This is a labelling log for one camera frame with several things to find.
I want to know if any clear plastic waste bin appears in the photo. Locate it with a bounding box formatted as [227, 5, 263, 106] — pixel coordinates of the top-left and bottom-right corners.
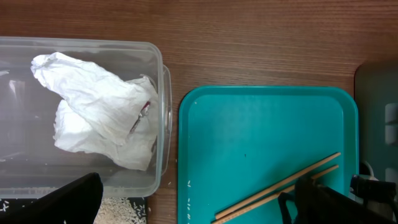
[0, 36, 173, 199]

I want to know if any pile of white rice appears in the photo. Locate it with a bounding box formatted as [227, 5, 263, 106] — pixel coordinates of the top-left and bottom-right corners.
[0, 196, 147, 224]

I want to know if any wooden chopstick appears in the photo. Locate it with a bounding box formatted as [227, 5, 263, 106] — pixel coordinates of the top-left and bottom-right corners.
[210, 164, 340, 224]
[214, 152, 341, 220]

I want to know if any white paper napkin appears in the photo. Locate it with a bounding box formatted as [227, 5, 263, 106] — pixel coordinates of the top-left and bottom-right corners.
[30, 52, 159, 171]

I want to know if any grey plastic dish rack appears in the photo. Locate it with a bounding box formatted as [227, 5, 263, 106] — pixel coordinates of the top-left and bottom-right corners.
[354, 59, 397, 183]

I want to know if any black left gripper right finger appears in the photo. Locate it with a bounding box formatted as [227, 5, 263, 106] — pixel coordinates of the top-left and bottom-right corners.
[295, 179, 397, 224]

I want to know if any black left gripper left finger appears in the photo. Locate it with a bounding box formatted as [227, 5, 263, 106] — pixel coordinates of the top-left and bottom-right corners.
[1, 172, 103, 223]

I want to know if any black plastic tray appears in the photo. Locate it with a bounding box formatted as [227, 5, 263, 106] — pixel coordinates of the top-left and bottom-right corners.
[0, 196, 147, 224]

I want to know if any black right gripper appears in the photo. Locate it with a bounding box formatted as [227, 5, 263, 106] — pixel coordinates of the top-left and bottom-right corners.
[277, 175, 397, 224]

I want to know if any teal plastic serving tray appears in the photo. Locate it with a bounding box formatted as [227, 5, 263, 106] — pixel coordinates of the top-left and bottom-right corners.
[177, 86, 359, 224]

